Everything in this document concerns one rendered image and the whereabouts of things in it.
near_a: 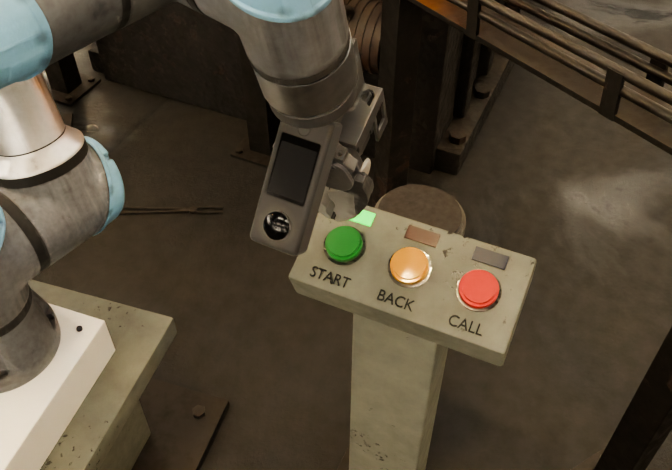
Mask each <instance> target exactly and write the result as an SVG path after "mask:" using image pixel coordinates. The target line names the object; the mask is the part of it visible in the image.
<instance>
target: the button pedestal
mask: <svg viewBox="0 0 672 470"><path fill-rule="evenodd" d="M363 210H365V211H368V212H371V213H374V214H376V215H375V217H374V219H373V222H372V224H371V226H370V227H369V226H366V225H363V224H360V223H357V222H354V221H351V220H347V221H342V222H337V221H335V220H334V219H328V218H327V217H325V216H324V215H323V214H321V213H320V212H318V214H317V217H316V221H315V224H314V228H313V231H312V235H311V238H310V242H309V245H308V249H307V251H306V252H305V253H303V254H300V255H298V257H297V259H296V261H295V263H294V265H293V267H292V269H291V271H290V273H289V279H290V281H291V283H292V285H293V287H294V289H295V290H296V292H297V293H299V294H302V295H304V296H307V297H310V298H312V299H315V300H318V301H321V302H323V303H326V304H329V305H332V306H334V307H337V308H340V309H343V310H345V311H348V312H351V313H353V339H352V376H351V413H350V444H349V446H348V448H347V450H346V452H345V454H344V456H343V458H342V461H341V463H340V465H339V467H338V469H337V470H425V469H426V463H427V458H428V453H429V447H430V442H431V437H432V431H433V426H434V421H435V415H436V410H437V405H438V400H439V394H440V389H441V384H442V378H443V373H444V368H445V362H446V357H447V352H448V348H450V349H453V350H455V351H458V352H461V353H464V354H466V355H469V356H472V357H475V358H477V359H480V360H483V361H486V362H488V363H491V364H494V365H497V366H502V365H503V364H504V361H505V358H506V355H507V352H508V349H509V346H510V343H511V340H512V337H513V334H514V331H515V328H516V325H517V322H518V319H519V316H520V313H521V310H522V307H523V304H524V301H525V298H526V296H527V293H528V290H529V287H530V284H531V281H532V278H533V274H534V270H535V266H536V259H535V258H532V257H529V256H526V255H523V254H520V253H516V252H513V251H510V250H507V249H504V248H501V247H497V246H494V245H491V244H488V243H485V242H482V241H478V240H475V239H472V238H469V237H466V236H463V235H459V234H456V233H453V232H450V231H447V230H443V229H440V228H437V227H434V226H431V225H428V224H424V223H421V222H418V221H415V220H412V219H409V218H405V217H402V216H399V215H396V214H393V213H390V212H386V211H383V210H380V209H377V208H374V207H370V206H366V207H365V208H364V209H363ZM409 225H412V226H415V227H418V228H421V229H424V230H428V231H431V232H434V233H437V234H440V235H441V236H440V238H439V241H438V243H437V246H436V248H434V247H431V246H428V245H425V244H422V243H419V242H416V241H413V240H410V239H406V238H404V236H405V233H406V231H407V228H408V226H409ZM339 226H350V227H353V228H354V229H356V230H357V231H358V232H359V233H360V235H361V237H362V242H363V247H362V250H361V252H360V254H359V255H358V256H357V257H356V258H355V259H353V260H351V261H348V262H339V261H336V260H334V259H332V258H331V257H330V256H329V254H328V253H327V250H326V247H325V241H326V237H327V236H328V234H329V233H330V232H331V231H332V230H333V229H335V228H337V227H339ZM476 246H478V247H481V248H484V249H487V250H491V251H494V252H497V253H500V254H503V255H506V256H509V260H508V263H507V266H506V269H505V270H502V269H499V268H496V267H493V266H490V265H487V264H484V263H481V262H478V261H474V260H472V259H471V258H472V256H473V253H474V250H475V248H476ZM406 247H414V248H417V249H419V250H421V251H422V252H423V253H424V254H425V255H426V257H427V259H428V263H429V270H428V273H427V275H426V277H425V278H424V279H423V280H422V281H420V282H419V283H416V284H412V285H407V284H403V283H400V282H399V281H397V280H396V279H395V278H394V277H393V275H392V273H391V268H390V261H391V258H392V256H393V255H394V254H395V253H396V252H397V251H398V250H400V249H402V248H406ZM472 270H485V271H487V272H489V273H491V274H492V275H493V276H494V277H495V278H496V280H497V282H498V285H499V294H498V297H497V299H496V301H495V302H494V303H493V304H492V305H490V306H489V307H486V308H482V309H477V308H472V307H470V306H468V305H467V304H465V303H464V302H463V300H462V299H461V297H460V294H459V283H460V280H461V278H462V277H463V276H464V275H465V274H466V273H468V272H469V271H472Z"/></svg>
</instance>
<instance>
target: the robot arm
mask: <svg viewBox="0 0 672 470"><path fill-rule="evenodd" d="M173 2H179V3H181V4H183V5H185V6H187V7H189V8H191V9H193V10H195V11H197V12H198V13H201V14H203V15H204V16H206V17H209V18H212V19H214V20H216V21H218V22H220V23H222V24H224V25H226V26H228V27H230V28H231V29H233V30H234V31H235V32H236V33H237V34H238V35H239V37H240V39H241V42H242V44H243V47H244V49H245V52H246V54H247V57H248V59H249V61H250V64H251V66H252V68H253V70H254V72H255V75H256V77H257V80H258V82H259V85H260V88H261V90H262V93H263V95H264V98H265V99H266V100H267V101H268V103H269V105H270V108H271V110H272V112H273V113H274V114H275V116H276V117H277V118H278V119H280V120H281V121H280V125H279V128H278V132H277V136H276V139H275V142H274V144H273V146H272V147H273V150H272V154H271V158H270V162H269V165H268V169H267V173H266V176H265V180H264V184H263V187H262V191H261V195H260V198H259V202H258V206H257V209H256V213H255V217H254V220H253V224H252V228H251V231H250V238H251V239H252V240H253V241H255V242H257V243H260V244H262V245H265V246H268V247H270V248H273V249H275V250H278V251H280V252H283V253H286V254H288V255H291V256H297V255H300V254H303V253H305V252H306V251H307V249H308V245H309V242H310V238H311V235H312V231H313V228H314V224H315V221H316V217H317V214H318V211H319V212H320V213H321V214H323V215H324V216H325V217H327V218H328V219H334V220H335V221H337V222H342V221H347V220H350V219H353V218H355V217H356V216H357V215H359V214H360V213H361V212H362V211H363V209H364V208H365V207H366V206H367V204H368V201H369V199H370V197H371V195H372V192H373V188H374V184H373V180H372V179H371V178H370V177H369V176H368V174H369V171H370V167H371V161H370V159H369V158H367V159H366V160H365V161H364V162H363V161H362V159H361V157H360V156H361V155H362V154H363V151H364V149H365V147H366V145H367V143H368V141H369V138H370V134H372V132H373V130H374V135H375V141H378V142H379V140H380V138H381V135H382V133H383V131H384V129H385V127H386V125H387V122H388V120H387V113H386V106H385V99H384V92H383V88H380V87H376V86H372V85H369V84H366V83H365V82H364V77H363V72H362V66H361V61H360V55H359V50H358V44H357V39H356V38H352V37H351V32H350V28H349V26H348V20H347V15H346V10H345V4H344V0H0V393H4V392H8V391H11V390H14V389H16V388H19V387H21V386H23V385H25V384H26V383H28V382H30V381H31V380H33V379H34V378H36V377H37V376H38V375H39V374H40V373H42V372H43V371H44V370H45V369H46V368H47V366H48V365H49V364H50V363H51V361H52V360H53V358H54V357H55V355H56V353H57V350H58V348H59V345H60V340H61V330H60V325H59V323H58V320H57V317H56V314H55V312H54V310H53V309H52V307H51V306H50V305H49V304H48V303H47V302H46V301H45V300H44V299H43V298H42V297H41V296H39V295H38V294H37V293H36V292H35V291H34V290H32V289H31V288H30V286H29V284H28V281H29V280H31V279H32V278H34V277H35V276H36V275H38V274H39V273H40V272H42V271H43V270H45V269H46V268H48V267H49V266H51V265H52V264H53V263H55V262H56V261H58V260H59V259H61V258H62V257H63V256H65V255H66V254H68V253H69V252H70V251H72V250H73V249H75V248H76V247H78V246H79V245H80V244H82V243H83V242H85V241H86V240H87V239H89V238H90V237H92V236H95V235H97V234H99V233H100V232H102V231H103V230H104V229H105V227H106V226H107V225H108V224H109V223H110V222H112V221H113V220H114V219H116V218H117V217H118V216H119V214H120V212H121V211H122V209H123V206H124V202H125V190H124V184H123V180H122V177H121V174H120V172H119V170H118V167H117V165H116V164H115V162H114V160H113V159H110V158H109V156H108V152H107V150H106V149H105V148H104V147H103V146H102V145H101V144H100V143H99V142H97V141H96V140H94V139H92V138H90V137H87V136H83V134H82V132H81V131H80V130H78V129H76V128H73V127H70V126H68V125H65V124H64V122H63V120H62V117H61V115H60V113H59V110H58V108H57V106H56V104H55V101H54V99H53V97H52V95H51V92H50V90H49V88H48V86H47V83H46V81H45V79H44V76H43V74H42V72H43V71H44V70H45V69H46V68H47V66H49V65H51V64H53V63H55V62H57V61H59V60H61V59H62V58H64V57H66V56H68V55H70V54H72V53H74V52H76V51H78V50H80V49H82V48H84V47H86V46H87V45H89V44H91V43H93V42H95V41H97V40H99V39H101V38H103V37H105V36H107V35H109V34H112V33H114V32H116V31H118V30H120V29H122V28H124V27H126V26H128V25H130V24H132V23H134V22H136V21H137V20H139V19H141V18H143V17H145V16H147V15H149V14H151V13H153V12H155V11H157V10H159V9H161V8H163V7H164V6H166V5H168V4H170V3H173ZM371 93H373V94H374V98H372V94H371ZM380 106H381V112H382V119H381V121H380V123H379V125H377V119H376V115H377V113H378V110H379V108H380ZM329 188H330V189H329Z"/></svg>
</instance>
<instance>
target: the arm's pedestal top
mask: <svg viewBox="0 0 672 470"><path fill-rule="evenodd" d="M28 284H29V286H30V288H31V289H32V290H34V291H35V292H36V293H37V294H38V295H39V296H41V297H42V298H43V299H44V300H45V301H46V302H47V303H49V304H52V305H56V306H59V307H62V308H65V309H68V310H72V311H75V312H78V313H81V314H84V315H88V316H91V317H94V318H97V319H100V320H104V321H105V324H106V326H107V329H108V332H109V334H110V337H111V340H112V342H113V345H114V348H115V352H114V353H113V355H112V356H111V358H110V360H109V361H108V363H107V364H106V366H105V367H104V369H103V371H102V372H101V374H100V375H99V377H98V378H97V380H96V382H95V383H94V385H93V386H92V388H91V390H90V391H89V393H88V394H87V396H86V397H85V399H84V401H83V402H82V404H81V405H80V407H79V408H78V410H77V412H76V413H75V415H74V416H73V418H72V420H71V421H70V423H69V424H68V426H67V427H66V429H65V431H64V432H63V434H62V435H61V437H60V439H59V440H58V442H57V443H56V445H55V446H54V448H53V450H52V451H51V453H50V454H49V456H48V457H47V459H46V461H45V462H44V464H43V465H42V467H41V469H40V470H99V468H100V466H101V465H102V463H103V461H104V460H105V458H106V456H107V454H108V453H109V451H110V449H111V447H112V446H113V444H114V442H115V440H116V439H117V437H118V435H119V433H120V432H121V430H122V428H123V426H124V425H125V423H126V421H127V419H128V418H129V416H130V414H131V412H132V411H133V409H134V407H135V405H136V404H137V402H138V400H139V398H140V397H141V395H142V393H143V392H144V390H145V388H146V386H147V385H148V383H149V381H150V379H151V378H152V376H153V374H154V372H155V371H156V369H157V367H158V365H159V364H160V362H161V360H162V358H163V357H164V355H165V353H166V351H167V350H168V348H169V346H170V344H171V343H172V341H173V339H174V337H175V336H176V334H177V330H176V326H175V322H174V319H173V318H172V317H169V316H165V315H161V314H158V313H154V312H150V311H146V310H143V309H139V308H135V307H132V306H128V305H124V304H121V303H117V302H113V301H109V300H106V299H102V298H98V297H95V296H91V295H87V294H84V293H80V292H76V291H72V290H69V289H65V288H61V287H58V286H54V285H50V284H47V283H43V282H39V281H35V280H32V279H31V280H29V281H28Z"/></svg>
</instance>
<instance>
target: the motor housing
mask: <svg viewBox="0 0 672 470"><path fill-rule="evenodd" d="M344 4H345V5H350V6H352V7H353V8H354V11H355V13H354V15H353V16H352V17H347V20H348V26H349V28H350V32H351V37H352V38H356V39H357V44H358V50H359V55H360V61H361V66H362V72H365V73H367V72H368V73H370V74H373V75H375V74H377V73H378V74H379V60H380V40H381V19H382V0H344Z"/></svg>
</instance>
